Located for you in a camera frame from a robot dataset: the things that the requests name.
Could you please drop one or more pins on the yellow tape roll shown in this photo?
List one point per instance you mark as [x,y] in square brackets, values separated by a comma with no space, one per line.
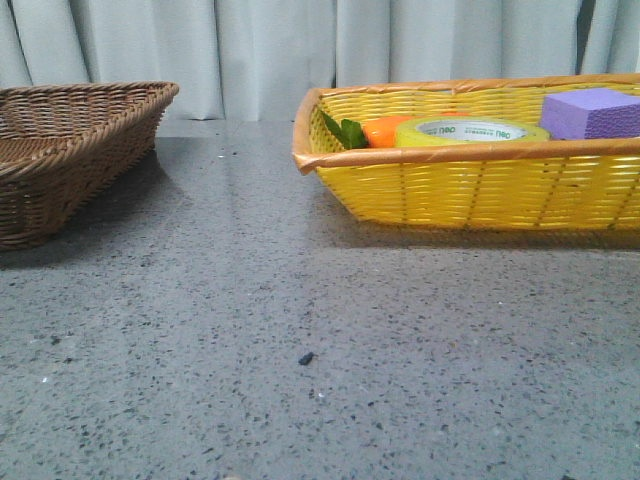
[462,130]

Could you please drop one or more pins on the small black debris speck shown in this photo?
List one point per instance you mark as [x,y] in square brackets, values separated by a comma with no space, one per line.
[306,359]

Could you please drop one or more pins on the orange toy carrot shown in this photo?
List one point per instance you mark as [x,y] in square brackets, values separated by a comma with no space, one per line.
[377,133]

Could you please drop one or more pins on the grey curtain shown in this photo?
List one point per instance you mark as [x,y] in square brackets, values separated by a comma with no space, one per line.
[254,60]

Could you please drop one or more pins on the yellow woven basket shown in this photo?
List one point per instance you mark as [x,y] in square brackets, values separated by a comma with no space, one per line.
[555,185]

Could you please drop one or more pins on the brown wicker basket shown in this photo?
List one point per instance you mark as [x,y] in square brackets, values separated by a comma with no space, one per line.
[61,145]

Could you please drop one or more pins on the purple foam block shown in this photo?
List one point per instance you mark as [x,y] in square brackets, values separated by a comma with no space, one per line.
[594,113]

